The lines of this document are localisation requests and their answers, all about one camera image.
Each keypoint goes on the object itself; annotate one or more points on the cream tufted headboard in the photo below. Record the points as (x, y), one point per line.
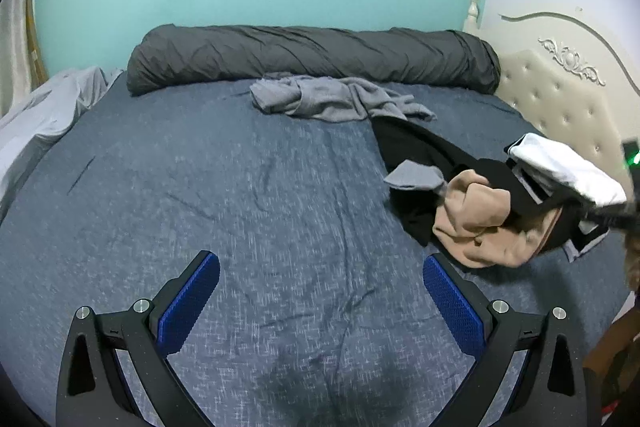
(566, 75)

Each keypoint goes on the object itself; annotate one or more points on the wooden pole by curtain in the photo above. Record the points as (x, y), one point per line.
(39, 71)

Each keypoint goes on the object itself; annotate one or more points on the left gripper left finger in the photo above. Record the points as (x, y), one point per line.
(92, 388)

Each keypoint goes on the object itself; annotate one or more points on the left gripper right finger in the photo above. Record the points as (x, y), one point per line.
(550, 389)

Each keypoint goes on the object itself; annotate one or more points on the black fleece-lined pants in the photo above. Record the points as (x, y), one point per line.
(477, 209)

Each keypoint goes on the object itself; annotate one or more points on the white folded clothes stack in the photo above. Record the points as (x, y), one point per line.
(550, 168)

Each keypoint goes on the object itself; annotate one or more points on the beige striped curtain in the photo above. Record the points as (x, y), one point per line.
(15, 71)

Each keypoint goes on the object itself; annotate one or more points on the grey knit garment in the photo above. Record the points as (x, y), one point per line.
(334, 99)

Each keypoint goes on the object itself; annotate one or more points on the dark grey rolled duvet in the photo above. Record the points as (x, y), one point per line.
(171, 55)

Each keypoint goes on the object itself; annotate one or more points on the light grey blanket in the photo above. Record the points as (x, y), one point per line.
(33, 126)

